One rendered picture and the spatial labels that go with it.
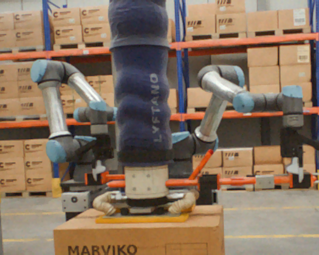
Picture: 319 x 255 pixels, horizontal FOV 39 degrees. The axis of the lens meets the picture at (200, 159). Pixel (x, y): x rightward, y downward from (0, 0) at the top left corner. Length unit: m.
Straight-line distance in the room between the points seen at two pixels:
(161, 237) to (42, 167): 8.39
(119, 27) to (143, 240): 0.78
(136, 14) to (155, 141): 0.47
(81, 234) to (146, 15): 0.82
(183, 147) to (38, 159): 7.83
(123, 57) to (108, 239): 0.67
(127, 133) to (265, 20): 7.54
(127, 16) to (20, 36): 8.50
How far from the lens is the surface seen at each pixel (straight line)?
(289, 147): 1.70
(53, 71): 2.42
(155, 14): 1.73
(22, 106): 10.01
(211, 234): 1.57
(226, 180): 1.71
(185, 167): 2.25
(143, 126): 1.67
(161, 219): 1.65
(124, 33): 1.72
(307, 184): 1.72
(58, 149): 2.28
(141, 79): 1.68
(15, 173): 10.21
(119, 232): 1.63
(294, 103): 1.70
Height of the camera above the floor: 1.28
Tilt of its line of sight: 4 degrees down
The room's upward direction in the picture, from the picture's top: 3 degrees counter-clockwise
